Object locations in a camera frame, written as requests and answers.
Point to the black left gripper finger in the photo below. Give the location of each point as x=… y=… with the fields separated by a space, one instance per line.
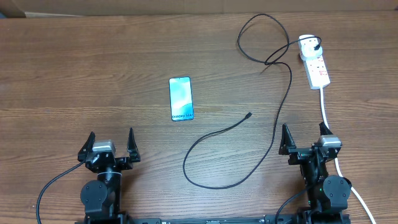
x=87 y=148
x=132 y=149

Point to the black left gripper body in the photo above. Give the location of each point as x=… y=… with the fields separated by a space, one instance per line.
x=121 y=163

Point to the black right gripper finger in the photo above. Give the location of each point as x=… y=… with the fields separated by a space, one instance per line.
x=324 y=130
x=287 y=144

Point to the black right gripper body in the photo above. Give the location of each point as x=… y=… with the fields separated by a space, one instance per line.
x=300 y=154

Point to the Samsung Galaxy smartphone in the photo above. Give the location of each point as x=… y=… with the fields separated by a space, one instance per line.
x=181 y=99

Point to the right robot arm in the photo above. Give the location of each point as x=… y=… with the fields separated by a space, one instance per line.
x=327 y=194

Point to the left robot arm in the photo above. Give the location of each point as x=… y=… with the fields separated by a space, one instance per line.
x=102 y=196

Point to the white power strip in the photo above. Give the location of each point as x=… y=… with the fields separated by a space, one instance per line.
x=317 y=73

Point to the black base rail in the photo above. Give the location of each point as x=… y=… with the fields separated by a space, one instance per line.
x=267 y=219

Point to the white wall charger plug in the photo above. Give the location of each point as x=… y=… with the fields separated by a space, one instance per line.
x=310 y=47

